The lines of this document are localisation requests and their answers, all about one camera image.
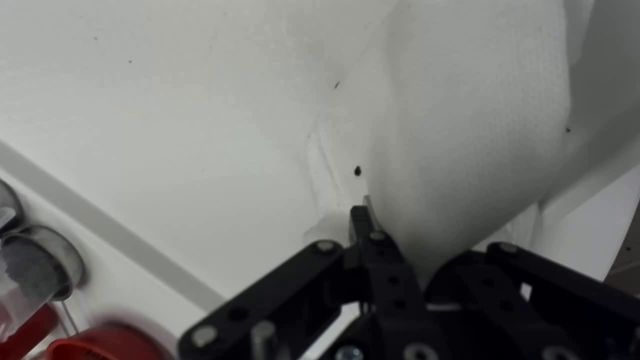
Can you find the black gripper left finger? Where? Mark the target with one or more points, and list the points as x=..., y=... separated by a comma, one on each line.
x=387, y=286

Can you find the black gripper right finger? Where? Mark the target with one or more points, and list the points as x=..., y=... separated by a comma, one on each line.
x=532, y=301

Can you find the white towel with red stripes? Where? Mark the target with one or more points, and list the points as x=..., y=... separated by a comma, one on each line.
x=467, y=133

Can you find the round white table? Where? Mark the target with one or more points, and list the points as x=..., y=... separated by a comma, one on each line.
x=113, y=292

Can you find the red bowl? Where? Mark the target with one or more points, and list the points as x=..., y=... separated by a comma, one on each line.
x=107, y=342

